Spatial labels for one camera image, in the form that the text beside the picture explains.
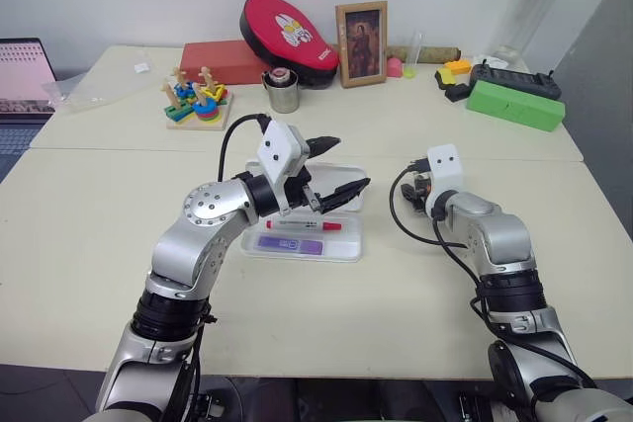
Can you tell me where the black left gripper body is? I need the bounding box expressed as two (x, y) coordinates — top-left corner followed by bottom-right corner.
(283, 165), (327, 212)

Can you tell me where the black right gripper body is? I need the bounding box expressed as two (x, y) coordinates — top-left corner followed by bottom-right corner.
(401, 170), (432, 215)

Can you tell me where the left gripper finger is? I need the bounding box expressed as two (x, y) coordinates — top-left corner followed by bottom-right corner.
(304, 134), (343, 160)
(318, 177), (373, 212)

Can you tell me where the red marker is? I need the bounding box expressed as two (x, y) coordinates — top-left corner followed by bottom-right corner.
(265, 218), (344, 235)

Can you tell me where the purple flat box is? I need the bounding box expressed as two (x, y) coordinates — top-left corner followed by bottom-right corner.
(254, 234), (326, 256)

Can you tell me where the clear plastic tray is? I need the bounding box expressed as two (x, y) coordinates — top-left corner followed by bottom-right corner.
(239, 160), (368, 264)

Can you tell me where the metal cup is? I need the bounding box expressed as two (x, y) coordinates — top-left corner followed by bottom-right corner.
(261, 69), (303, 115)

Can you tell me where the black block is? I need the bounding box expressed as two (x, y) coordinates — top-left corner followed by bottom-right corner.
(433, 70), (472, 105)

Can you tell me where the red black oval pad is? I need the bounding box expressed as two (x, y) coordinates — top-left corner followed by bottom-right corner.
(238, 0), (342, 91)

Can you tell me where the clear tube with green base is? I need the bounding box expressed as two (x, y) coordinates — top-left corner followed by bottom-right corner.
(402, 31), (426, 79)

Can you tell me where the wooden shape stacking toy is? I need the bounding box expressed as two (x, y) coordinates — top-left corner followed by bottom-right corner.
(158, 65), (234, 132)

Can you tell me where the green foam block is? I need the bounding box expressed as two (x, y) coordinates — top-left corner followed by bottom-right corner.
(465, 79), (567, 133)

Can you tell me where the red rectangular box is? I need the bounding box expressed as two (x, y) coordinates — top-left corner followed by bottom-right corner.
(178, 40), (271, 88)

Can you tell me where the brown rolled stick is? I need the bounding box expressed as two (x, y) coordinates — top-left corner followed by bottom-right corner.
(385, 45), (463, 64)

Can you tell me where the black remote controller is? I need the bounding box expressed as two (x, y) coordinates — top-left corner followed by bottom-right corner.
(468, 60), (564, 102)

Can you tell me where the white crumpled tissue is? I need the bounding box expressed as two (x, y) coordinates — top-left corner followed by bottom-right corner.
(471, 52), (511, 70)

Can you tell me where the clear bottle with green lid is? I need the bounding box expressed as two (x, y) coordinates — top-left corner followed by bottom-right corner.
(493, 0), (574, 66)

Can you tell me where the clear plastic bag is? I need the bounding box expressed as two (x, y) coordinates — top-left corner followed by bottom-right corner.
(41, 48), (167, 116)

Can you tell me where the open laptop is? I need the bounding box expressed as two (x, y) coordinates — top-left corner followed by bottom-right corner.
(0, 37), (59, 184)

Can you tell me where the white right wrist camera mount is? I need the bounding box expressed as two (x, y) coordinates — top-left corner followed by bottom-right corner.
(425, 143), (465, 218)

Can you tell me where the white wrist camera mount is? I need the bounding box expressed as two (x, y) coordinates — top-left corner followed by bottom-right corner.
(256, 120), (312, 216)
(425, 143), (465, 218)

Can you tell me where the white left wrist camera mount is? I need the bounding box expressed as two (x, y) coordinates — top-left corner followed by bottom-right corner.
(256, 120), (312, 216)

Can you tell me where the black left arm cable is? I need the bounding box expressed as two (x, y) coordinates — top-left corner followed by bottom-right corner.
(217, 113), (272, 184)

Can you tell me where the wooden picture frame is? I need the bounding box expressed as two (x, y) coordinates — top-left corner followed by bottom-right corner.
(334, 0), (389, 90)

